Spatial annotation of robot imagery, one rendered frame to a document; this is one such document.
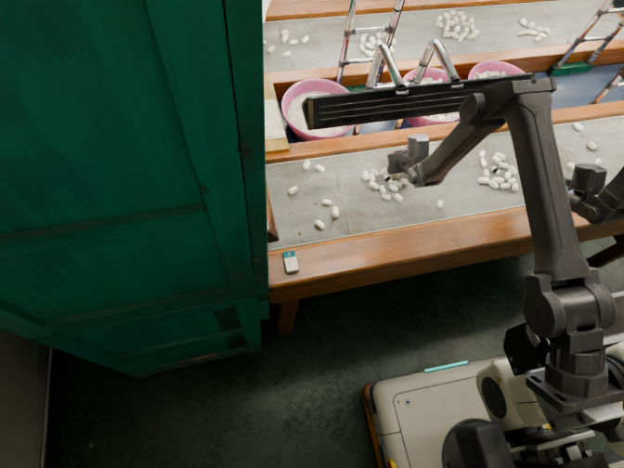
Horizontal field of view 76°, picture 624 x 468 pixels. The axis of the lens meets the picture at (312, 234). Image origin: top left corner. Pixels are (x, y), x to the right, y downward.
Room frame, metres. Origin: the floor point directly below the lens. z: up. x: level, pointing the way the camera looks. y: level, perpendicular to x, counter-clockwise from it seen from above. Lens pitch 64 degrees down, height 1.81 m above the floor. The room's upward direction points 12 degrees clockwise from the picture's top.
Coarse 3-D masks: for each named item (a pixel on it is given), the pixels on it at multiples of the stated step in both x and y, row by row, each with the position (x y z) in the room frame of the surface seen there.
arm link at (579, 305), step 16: (560, 288) 0.27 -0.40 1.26; (576, 288) 0.27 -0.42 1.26; (576, 304) 0.24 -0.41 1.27; (592, 304) 0.25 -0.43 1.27; (576, 320) 0.22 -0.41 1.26; (592, 320) 0.23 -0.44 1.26; (560, 336) 0.20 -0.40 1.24; (576, 336) 0.20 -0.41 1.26; (592, 336) 0.20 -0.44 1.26; (576, 352) 0.18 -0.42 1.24
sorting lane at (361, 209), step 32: (608, 128) 1.22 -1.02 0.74; (320, 160) 0.80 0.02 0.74; (352, 160) 0.83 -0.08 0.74; (384, 160) 0.86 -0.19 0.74; (512, 160) 0.97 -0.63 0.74; (576, 160) 1.04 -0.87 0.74; (608, 160) 1.07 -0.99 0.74; (288, 192) 0.66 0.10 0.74; (320, 192) 0.68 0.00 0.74; (352, 192) 0.70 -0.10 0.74; (416, 192) 0.76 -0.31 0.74; (448, 192) 0.78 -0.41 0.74; (480, 192) 0.81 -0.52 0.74; (512, 192) 0.84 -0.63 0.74; (288, 224) 0.55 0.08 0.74; (352, 224) 0.59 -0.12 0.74; (384, 224) 0.61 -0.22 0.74; (416, 224) 0.64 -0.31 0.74
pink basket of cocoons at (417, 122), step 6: (414, 72) 1.28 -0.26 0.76; (426, 72) 1.30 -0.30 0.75; (432, 72) 1.31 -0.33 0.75; (438, 72) 1.31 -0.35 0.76; (444, 72) 1.31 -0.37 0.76; (408, 78) 1.25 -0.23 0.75; (432, 78) 1.30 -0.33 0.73; (438, 78) 1.30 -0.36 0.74; (408, 120) 1.11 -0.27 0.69; (414, 120) 1.09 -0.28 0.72; (420, 120) 1.07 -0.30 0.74; (426, 120) 1.06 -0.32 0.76; (432, 120) 1.05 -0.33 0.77; (450, 120) 1.07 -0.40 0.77; (456, 120) 1.08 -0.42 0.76; (414, 126) 1.09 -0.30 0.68; (420, 126) 1.08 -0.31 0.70
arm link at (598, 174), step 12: (576, 168) 0.72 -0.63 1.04; (588, 168) 0.71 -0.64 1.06; (600, 168) 0.71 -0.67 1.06; (576, 180) 0.70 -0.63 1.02; (588, 180) 0.69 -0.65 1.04; (600, 180) 0.69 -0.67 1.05; (588, 192) 0.66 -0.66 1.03; (588, 204) 0.63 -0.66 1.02; (588, 216) 0.60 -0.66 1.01; (600, 216) 0.59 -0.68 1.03
